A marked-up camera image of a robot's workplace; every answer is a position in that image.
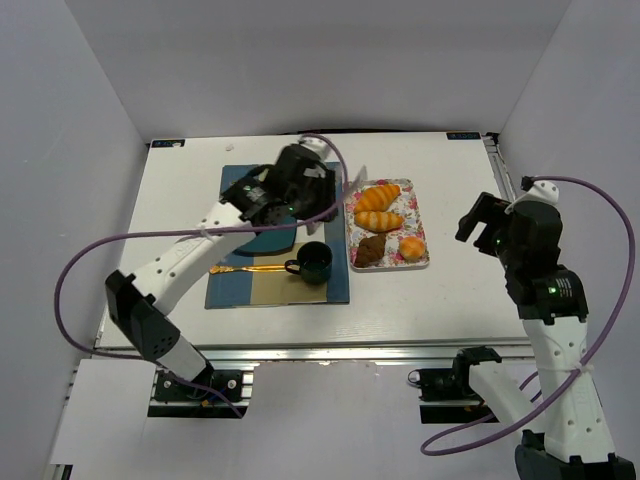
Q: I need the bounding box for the brown chocolate croissant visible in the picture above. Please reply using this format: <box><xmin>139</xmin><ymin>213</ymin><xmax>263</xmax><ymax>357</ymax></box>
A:
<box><xmin>354</xmin><ymin>233</ymin><xmax>386</xmax><ymax>268</ymax></box>

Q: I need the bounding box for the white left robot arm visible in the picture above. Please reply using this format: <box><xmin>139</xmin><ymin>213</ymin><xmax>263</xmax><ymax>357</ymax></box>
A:
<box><xmin>105</xmin><ymin>134</ymin><xmax>350</xmax><ymax>398</ymax></box>

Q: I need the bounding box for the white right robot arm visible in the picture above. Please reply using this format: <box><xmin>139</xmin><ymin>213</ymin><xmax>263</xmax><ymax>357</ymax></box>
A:
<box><xmin>456</xmin><ymin>193</ymin><xmax>636</xmax><ymax>479</ymax></box>

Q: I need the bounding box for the large orange striped croissant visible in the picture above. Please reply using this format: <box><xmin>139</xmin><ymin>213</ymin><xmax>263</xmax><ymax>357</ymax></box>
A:
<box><xmin>365</xmin><ymin>183</ymin><xmax>401</xmax><ymax>211</ymax></box>

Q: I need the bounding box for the dark green mug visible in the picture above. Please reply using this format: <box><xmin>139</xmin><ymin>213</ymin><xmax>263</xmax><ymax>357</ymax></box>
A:
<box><xmin>284</xmin><ymin>241</ymin><xmax>333</xmax><ymax>285</ymax></box>

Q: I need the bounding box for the teal square plate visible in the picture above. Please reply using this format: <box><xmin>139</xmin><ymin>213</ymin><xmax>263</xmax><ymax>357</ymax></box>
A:
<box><xmin>234</xmin><ymin>228</ymin><xmax>297</xmax><ymax>257</ymax></box>

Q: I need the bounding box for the small orange striped croissant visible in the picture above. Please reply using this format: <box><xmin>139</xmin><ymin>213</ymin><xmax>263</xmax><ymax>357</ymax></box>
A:
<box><xmin>354</xmin><ymin>211</ymin><xmax>404</xmax><ymax>233</ymax></box>

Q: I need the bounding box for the floral rectangular tray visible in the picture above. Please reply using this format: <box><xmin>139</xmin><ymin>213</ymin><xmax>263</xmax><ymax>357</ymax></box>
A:
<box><xmin>345</xmin><ymin>178</ymin><xmax>430</xmax><ymax>272</ymax></box>

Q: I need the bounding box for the round orange bun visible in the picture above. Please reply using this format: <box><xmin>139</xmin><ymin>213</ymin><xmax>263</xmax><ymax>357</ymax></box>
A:
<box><xmin>398</xmin><ymin>236</ymin><xmax>426</xmax><ymax>262</ymax></box>

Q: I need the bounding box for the blue and beige placemat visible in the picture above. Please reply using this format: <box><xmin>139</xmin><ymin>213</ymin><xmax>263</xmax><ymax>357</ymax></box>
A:
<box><xmin>204</xmin><ymin>161</ymin><xmax>351</xmax><ymax>310</ymax></box>

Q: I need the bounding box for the blue table corner label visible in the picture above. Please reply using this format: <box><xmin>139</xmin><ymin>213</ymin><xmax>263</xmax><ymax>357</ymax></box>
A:
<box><xmin>446</xmin><ymin>131</ymin><xmax>482</xmax><ymax>141</ymax></box>

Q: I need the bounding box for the gold knife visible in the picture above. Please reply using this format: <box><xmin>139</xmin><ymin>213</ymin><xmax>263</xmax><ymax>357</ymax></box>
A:
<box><xmin>209</xmin><ymin>265</ymin><xmax>286</xmax><ymax>275</ymax></box>

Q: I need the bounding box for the white front cover board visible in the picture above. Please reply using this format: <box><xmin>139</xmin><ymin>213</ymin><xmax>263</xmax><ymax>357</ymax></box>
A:
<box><xmin>52</xmin><ymin>360</ymin><xmax>516</xmax><ymax>479</ymax></box>

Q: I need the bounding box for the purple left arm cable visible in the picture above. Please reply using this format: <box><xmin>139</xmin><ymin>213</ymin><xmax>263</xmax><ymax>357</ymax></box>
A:
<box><xmin>53</xmin><ymin>133</ymin><xmax>349</xmax><ymax>417</ymax></box>

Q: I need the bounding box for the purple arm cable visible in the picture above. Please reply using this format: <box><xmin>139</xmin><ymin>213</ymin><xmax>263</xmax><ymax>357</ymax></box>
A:
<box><xmin>53</xmin><ymin>133</ymin><xmax>349</xmax><ymax>417</ymax></box>
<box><xmin>419</xmin><ymin>175</ymin><xmax>632</xmax><ymax>456</ymax></box>

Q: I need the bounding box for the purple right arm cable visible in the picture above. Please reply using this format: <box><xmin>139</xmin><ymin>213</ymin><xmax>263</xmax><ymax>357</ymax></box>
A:
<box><xmin>419</xmin><ymin>175</ymin><xmax>632</xmax><ymax>456</ymax></box>

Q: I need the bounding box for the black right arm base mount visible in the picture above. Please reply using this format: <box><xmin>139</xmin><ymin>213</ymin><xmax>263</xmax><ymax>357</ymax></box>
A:
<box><xmin>407</xmin><ymin>368</ymin><xmax>498</xmax><ymax>425</ymax></box>

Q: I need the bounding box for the aluminium table edge rail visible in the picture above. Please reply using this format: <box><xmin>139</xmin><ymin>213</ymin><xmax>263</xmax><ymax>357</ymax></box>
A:
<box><xmin>92</xmin><ymin>339</ymin><xmax>544</xmax><ymax>364</ymax></box>

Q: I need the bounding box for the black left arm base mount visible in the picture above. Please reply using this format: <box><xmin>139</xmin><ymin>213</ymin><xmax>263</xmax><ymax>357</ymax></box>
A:
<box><xmin>147</xmin><ymin>369</ymin><xmax>253</xmax><ymax>419</ymax></box>

